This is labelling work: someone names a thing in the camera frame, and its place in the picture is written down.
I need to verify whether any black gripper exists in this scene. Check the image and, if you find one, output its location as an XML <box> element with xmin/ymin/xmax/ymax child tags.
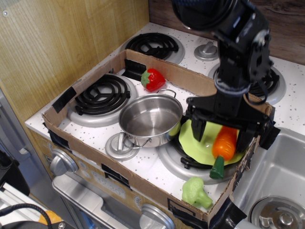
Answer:
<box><xmin>186</xmin><ymin>92</ymin><xmax>271</xmax><ymax>153</ymax></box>

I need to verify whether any orange toy carrot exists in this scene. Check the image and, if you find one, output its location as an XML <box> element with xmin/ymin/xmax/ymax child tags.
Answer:
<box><xmin>210</xmin><ymin>126</ymin><xmax>238</xmax><ymax>179</ymax></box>

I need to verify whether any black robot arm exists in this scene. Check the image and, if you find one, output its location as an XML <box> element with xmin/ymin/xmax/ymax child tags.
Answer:
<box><xmin>172</xmin><ymin>0</ymin><xmax>273</xmax><ymax>152</ymax></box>

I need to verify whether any green plastic plate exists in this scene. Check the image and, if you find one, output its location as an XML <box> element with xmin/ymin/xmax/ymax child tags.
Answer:
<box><xmin>178</xmin><ymin>118</ymin><xmax>246</xmax><ymax>166</ymax></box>

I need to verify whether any front right black burner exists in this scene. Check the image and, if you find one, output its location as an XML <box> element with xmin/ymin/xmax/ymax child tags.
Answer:
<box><xmin>157</xmin><ymin>110</ymin><xmax>239</xmax><ymax>185</ymax></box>

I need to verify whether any black burner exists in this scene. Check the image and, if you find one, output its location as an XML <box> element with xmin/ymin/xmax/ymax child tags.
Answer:
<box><xmin>67</xmin><ymin>73</ymin><xmax>138</xmax><ymax>128</ymax></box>
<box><xmin>157</xmin><ymin>110</ymin><xmax>239</xmax><ymax>185</ymax></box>
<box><xmin>208</xmin><ymin>62</ymin><xmax>287</xmax><ymax>106</ymax></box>
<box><xmin>121</xmin><ymin>32</ymin><xmax>185</xmax><ymax>64</ymax></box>

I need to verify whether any back right black burner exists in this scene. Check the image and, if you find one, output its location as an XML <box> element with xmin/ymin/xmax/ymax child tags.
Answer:
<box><xmin>208</xmin><ymin>62</ymin><xmax>287</xmax><ymax>106</ymax></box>

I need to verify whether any green toy broccoli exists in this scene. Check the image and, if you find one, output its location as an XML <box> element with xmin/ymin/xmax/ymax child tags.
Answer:
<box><xmin>182</xmin><ymin>177</ymin><xmax>213</xmax><ymax>209</ymax></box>

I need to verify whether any cardboard fence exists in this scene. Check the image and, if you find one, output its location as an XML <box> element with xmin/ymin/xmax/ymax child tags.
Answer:
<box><xmin>42</xmin><ymin>50</ymin><xmax>280</xmax><ymax>229</ymax></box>

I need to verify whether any stainless steel pot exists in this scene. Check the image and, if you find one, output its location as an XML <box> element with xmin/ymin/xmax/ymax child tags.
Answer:
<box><xmin>119</xmin><ymin>89</ymin><xmax>183</xmax><ymax>149</ymax></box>

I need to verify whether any silver stovetop knob back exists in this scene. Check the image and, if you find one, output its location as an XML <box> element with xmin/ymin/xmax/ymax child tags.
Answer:
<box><xmin>194</xmin><ymin>42</ymin><xmax>219</xmax><ymax>61</ymax></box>

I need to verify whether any silver stovetop knob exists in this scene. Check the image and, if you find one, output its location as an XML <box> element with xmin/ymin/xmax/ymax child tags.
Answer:
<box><xmin>194</xmin><ymin>42</ymin><xmax>219</xmax><ymax>61</ymax></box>
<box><xmin>105</xmin><ymin>132</ymin><xmax>139</xmax><ymax>161</ymax></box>

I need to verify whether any stainless steel sink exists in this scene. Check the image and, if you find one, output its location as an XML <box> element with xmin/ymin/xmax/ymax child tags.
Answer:
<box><xmin>233</xmin><ymin>128</ymin><xmax>305</xmax><ymax>229</ymax></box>

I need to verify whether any red toy strawberry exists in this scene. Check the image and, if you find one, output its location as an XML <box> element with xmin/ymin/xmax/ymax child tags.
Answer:
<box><xmin>141</xmin><ymin>68</ymin><xmax>166</xmax><ymax>92</ymax></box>

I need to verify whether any silver sink drain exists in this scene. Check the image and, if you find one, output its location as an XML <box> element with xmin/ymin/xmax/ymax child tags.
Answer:
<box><xmin>248</xmin><ymin>196</ymin><xmax>305</xmax><ymax>229</ymax></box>

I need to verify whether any back left black burner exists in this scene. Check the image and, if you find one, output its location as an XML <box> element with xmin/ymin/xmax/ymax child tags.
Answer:
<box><xmin>121</xmin><ymin>32</ymin><xmax>185</xmax><ymax>64</ymax></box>

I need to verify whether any silver stovetop knob front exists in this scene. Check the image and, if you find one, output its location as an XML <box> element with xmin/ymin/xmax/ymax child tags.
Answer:
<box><xmin>105</xmin><ymin>132</ymin><xmax>139</xmax><ymax>161</ymax></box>

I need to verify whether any right silver oven knob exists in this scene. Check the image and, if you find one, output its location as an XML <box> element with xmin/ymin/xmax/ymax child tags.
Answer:
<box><xmin>139</xmin><ymin>203</ymin><xmax>175</xmax><ymax>229</ymax></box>

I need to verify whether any silver oven knob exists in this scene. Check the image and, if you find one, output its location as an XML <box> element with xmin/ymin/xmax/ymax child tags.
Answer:
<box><xmin>50</xmin><ymin>148</ymin><xmax>79</xmax><ymax>176</ymax></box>
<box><xmin>139</xmin><ymin>203</ymin><xmax>175</xmax><ymax>229</ymax></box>

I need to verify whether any front left black burner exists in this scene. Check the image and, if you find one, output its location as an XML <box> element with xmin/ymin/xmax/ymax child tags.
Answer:
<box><xmin>67</xmin><ymin>73</ymin><xmax>138</xmax><ymax>128</ymax></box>

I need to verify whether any left silver oven knob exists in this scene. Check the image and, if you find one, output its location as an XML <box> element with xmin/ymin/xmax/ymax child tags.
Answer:
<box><xmin>50</xmin><ymin>148</ymin><xmax>79</xmax><ymax>176</ymax></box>

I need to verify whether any orange cloth piece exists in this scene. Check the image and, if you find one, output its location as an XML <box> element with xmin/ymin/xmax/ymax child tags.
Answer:
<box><xmin>38</xmin><ymin>210</ymin><xmax>62</xmax><ymax>225</ymax></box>

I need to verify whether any silver oven door handle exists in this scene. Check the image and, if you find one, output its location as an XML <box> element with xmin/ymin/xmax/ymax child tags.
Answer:
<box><xmin>52</xmin><ymin>175</ymin><xmax>136</xmax><ymax>229</ymax></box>

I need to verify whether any black cable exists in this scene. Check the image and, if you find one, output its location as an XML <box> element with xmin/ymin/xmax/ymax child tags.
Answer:
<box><xmin>0</xmin><ymin>203</ymin><xmax>53</xmax><ymax>229</ymax></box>

